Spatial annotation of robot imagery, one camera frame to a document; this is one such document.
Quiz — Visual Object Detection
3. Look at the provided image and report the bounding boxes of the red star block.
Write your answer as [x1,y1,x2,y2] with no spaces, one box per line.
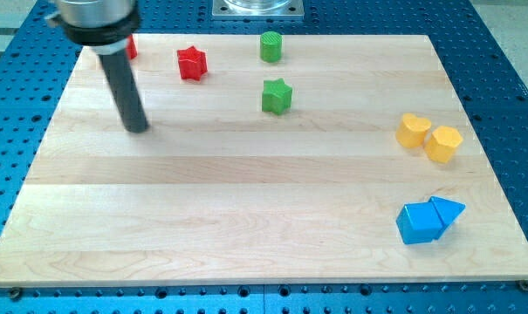
[177,45,208,81]

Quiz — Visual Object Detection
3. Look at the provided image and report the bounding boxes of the blue perforated metal table plate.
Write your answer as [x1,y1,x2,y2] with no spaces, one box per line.
[0,1,528,313]

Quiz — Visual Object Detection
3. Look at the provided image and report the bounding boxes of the yellow hexagon block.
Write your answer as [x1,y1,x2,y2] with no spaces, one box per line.
[424,126,463,163]

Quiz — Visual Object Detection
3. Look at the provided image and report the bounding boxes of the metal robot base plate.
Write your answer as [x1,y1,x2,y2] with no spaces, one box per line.
[211,0,305,20]

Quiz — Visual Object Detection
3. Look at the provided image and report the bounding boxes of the yellow heart block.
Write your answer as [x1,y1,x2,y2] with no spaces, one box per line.
[395,113,432,148]

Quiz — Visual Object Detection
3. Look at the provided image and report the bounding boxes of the blue cube block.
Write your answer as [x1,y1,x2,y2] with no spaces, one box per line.
[396,202,443,245]

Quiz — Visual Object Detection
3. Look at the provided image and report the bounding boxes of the green star block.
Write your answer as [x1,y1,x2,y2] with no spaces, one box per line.
[261,78,292,115]

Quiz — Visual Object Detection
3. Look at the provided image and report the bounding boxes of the wooden board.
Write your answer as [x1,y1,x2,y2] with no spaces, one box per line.
[0,34,528,288]

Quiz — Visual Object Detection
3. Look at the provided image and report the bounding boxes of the red block behind arm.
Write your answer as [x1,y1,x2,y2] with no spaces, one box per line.
[126,35,138,60]

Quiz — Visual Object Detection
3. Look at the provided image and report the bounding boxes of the blue triangle block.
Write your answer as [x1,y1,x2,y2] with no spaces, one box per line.
[429,196,466,240]

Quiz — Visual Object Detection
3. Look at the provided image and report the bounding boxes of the green cylinder block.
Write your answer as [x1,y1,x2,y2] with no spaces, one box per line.
[259,31,283,63]

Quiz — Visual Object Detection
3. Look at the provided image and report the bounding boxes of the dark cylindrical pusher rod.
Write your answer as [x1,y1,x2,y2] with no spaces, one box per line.
[99,50,149,133]

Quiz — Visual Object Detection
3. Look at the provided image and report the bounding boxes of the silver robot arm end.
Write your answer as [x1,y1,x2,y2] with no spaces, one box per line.
[45,0,140,55]

